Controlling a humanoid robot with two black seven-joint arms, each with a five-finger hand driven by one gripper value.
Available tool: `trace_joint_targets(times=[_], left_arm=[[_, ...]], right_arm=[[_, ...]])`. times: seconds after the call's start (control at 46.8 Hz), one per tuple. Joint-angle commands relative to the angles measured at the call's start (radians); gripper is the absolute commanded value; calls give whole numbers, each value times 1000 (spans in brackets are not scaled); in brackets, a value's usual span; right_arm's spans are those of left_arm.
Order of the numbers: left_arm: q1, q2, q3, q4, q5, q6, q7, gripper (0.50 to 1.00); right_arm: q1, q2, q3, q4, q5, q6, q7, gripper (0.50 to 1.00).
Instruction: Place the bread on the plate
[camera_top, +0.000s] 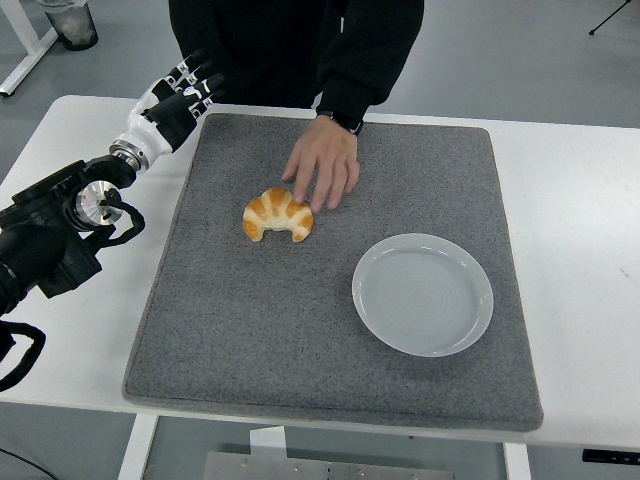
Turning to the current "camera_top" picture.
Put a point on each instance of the person's hand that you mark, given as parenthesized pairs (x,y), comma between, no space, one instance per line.
(325,155)

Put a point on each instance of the black table control panel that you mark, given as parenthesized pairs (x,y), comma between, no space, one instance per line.
(610,456)

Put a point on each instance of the golden croissant bread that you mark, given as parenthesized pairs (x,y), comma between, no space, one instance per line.
(270,210)

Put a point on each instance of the person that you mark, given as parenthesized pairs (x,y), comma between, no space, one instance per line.
(280,50)

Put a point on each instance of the black tripod leg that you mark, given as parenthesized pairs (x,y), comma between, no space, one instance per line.
(592,31)

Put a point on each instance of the grey felt mat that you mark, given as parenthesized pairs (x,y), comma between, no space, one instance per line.
(300,325)

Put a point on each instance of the white table leg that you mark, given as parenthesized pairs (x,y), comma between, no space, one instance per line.
(517,462)
(135,450)

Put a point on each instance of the black waste bin with liner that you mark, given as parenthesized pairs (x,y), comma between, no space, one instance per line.
(75,27)

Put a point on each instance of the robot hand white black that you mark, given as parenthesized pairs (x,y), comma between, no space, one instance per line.
(145,132)

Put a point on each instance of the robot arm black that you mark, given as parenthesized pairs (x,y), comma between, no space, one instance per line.
(45,235)

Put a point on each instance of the white desk leg frame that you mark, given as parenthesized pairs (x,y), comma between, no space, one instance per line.
(30,45)

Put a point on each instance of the white paper label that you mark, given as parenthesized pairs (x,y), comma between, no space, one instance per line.
(267,442)

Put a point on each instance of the black wristwatch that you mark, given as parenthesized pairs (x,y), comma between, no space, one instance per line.
(345,121)

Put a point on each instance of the pale grey round plate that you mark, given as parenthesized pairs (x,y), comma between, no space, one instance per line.
(422,295)

